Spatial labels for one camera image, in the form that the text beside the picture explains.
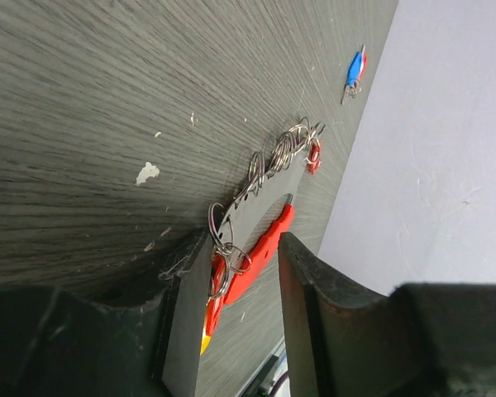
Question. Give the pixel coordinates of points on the red handled keyring with keys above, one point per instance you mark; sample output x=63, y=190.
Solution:
x=296, y=151

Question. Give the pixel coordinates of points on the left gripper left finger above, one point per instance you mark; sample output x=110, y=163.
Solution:
x=141, y=338

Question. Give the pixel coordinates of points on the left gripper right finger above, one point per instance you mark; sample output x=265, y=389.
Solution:
x=343, y=339

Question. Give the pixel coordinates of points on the blue and red keys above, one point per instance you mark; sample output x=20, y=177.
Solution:
x=354, y=75

